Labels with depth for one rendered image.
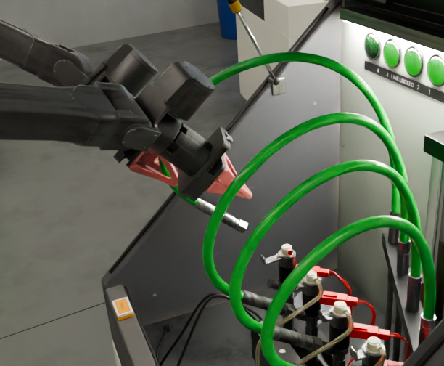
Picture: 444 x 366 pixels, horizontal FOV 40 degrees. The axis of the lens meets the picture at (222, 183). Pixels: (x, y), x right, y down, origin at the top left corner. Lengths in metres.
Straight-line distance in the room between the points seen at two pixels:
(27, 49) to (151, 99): 0.27
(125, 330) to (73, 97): 0.54
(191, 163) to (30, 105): 0.26
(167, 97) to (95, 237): 2.58
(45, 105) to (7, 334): 2.18
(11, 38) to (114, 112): 0.32
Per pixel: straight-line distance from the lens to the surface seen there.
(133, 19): 7.68
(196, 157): 0.86
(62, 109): 0.72
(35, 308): 2.93
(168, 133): 0.85
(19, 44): 1.03
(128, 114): 0.77
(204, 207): 1.01
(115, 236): 3.33
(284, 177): 1.30
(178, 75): 0.81
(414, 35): 1.02
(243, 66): 0.92
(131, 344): 1.13
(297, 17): 3.70
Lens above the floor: 1.68
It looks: 27 degrees down
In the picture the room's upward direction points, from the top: 4 degrees counter-clockwise
